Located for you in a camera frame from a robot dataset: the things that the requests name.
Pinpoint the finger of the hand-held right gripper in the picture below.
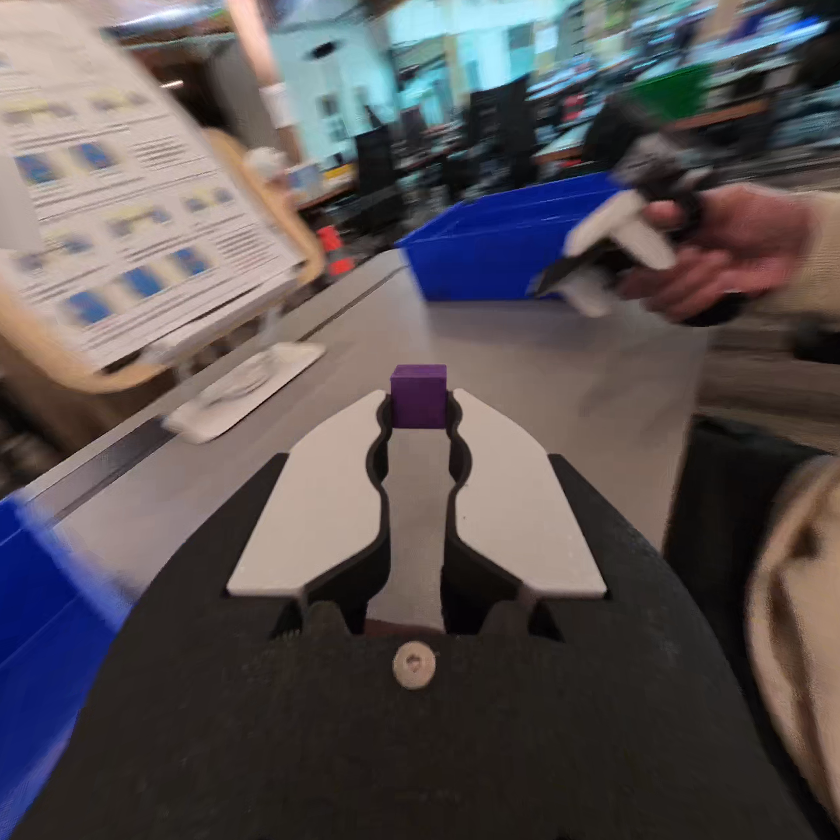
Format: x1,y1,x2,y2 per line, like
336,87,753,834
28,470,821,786
564,190,678,271
527,251,619,319

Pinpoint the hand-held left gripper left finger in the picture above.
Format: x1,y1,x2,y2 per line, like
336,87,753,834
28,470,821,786
226,390,393,634

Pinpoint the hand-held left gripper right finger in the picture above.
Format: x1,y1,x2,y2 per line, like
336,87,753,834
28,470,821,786
443,388,608,635

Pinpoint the blue plastic bin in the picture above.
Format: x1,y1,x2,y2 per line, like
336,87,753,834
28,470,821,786
0,495,140,836
395,172,632,303

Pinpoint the purple wooden cube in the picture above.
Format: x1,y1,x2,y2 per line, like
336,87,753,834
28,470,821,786
390,364,448,429

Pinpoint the person's right forearm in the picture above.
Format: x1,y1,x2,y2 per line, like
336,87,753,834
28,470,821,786
784,189,840,317

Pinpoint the person's right hand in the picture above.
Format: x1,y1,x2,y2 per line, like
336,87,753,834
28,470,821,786
617,184,815,324

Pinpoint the green plastic crate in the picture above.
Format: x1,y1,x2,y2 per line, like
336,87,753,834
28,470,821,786
630,62,714,123

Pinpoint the black office chair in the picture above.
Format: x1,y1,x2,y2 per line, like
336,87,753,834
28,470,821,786
354,125,405,231
469,75,539,193

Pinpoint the orange traffic cone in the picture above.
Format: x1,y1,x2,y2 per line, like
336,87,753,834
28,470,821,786
317,226,355,277

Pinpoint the tan fabric cover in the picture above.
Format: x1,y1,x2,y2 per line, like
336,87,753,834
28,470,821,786
0,341,173,455

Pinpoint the printed instruction sheet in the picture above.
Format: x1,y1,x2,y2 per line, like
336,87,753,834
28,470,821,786
0,13,307,372

